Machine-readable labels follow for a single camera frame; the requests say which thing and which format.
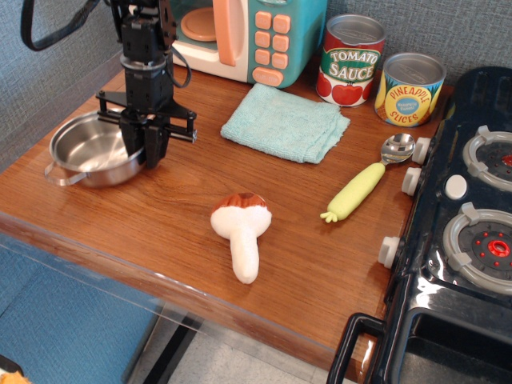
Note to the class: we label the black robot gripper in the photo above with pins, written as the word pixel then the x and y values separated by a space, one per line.
pixel 149 92

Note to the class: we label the stainless steel pot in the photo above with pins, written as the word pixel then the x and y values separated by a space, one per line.
pixel 89 150

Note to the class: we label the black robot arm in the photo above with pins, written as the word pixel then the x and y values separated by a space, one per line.
pixel 147 31

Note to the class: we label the orange microwave turntable plate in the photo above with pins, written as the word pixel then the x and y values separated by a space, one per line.
pixel 198 25

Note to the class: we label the teal toy microwave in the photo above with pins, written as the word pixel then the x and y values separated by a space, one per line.
pixel 267 42

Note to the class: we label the plush mushroom toy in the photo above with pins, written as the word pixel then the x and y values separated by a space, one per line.
pixel 241 218

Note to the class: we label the teal folded cloth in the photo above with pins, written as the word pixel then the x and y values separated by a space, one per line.
pixel 285 125

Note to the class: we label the tomato sauce can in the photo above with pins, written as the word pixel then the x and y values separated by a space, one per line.
pixel 351 53

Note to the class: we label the pineapple slices can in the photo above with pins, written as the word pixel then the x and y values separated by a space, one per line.
pixel 409 89

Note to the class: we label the orange plush toy corner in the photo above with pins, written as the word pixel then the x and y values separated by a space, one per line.
pixel 13 378

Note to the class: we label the black toy stove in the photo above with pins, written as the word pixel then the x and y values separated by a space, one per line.
pixel 448 302

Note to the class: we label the spoon with green handle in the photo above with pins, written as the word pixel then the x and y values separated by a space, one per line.
pixel 396 149

